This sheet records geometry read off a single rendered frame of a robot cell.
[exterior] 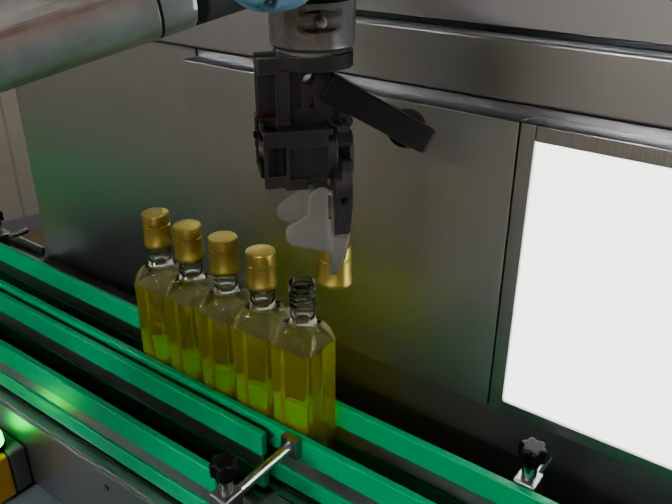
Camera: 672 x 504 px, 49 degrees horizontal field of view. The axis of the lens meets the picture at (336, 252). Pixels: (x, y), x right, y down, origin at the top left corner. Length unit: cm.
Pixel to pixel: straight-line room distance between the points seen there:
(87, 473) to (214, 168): 43
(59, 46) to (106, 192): 85
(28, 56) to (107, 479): 65
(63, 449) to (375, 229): 50
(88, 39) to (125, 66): 70
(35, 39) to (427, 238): 51
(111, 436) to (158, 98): 47
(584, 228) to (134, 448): 57
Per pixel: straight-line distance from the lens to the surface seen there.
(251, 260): 81
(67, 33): 44
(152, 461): 92
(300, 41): 63
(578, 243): 75
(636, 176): 72
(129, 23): 45
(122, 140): 120
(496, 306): 82
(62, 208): 142
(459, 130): 77
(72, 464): 105
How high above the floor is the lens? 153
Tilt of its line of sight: 27 degrees down
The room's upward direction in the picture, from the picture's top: straight up
